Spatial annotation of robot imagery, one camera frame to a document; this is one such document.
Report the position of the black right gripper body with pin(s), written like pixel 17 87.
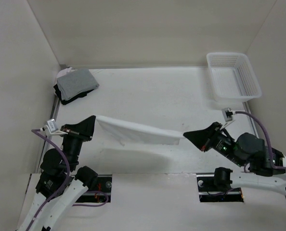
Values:
pixel 219 141

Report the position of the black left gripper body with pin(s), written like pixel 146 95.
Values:
pixel 75 132

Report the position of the white tank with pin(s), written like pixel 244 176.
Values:
pixel 125 131
pixel 64 72

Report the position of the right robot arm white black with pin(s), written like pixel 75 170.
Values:
pixel 261 170

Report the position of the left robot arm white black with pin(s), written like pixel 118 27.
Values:
pixel 56 190

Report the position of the folded grey tank top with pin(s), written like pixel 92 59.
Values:
pixel 75 83

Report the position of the folded white tank top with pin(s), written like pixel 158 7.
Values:
pixel 64 72

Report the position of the white plastic mesh basket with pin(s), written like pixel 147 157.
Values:
pixel 232 77

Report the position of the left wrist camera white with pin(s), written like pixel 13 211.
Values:
pixel 51 128

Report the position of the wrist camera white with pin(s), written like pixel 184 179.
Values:
pixel 228 117
pixel 51 128

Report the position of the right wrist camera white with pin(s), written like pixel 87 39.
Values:
pixel 228 117

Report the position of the metal table edge rail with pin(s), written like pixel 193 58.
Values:
pixel 46 145

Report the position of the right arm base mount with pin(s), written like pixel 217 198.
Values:
pixel 210 193

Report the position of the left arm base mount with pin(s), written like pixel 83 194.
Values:
pixel 97 194

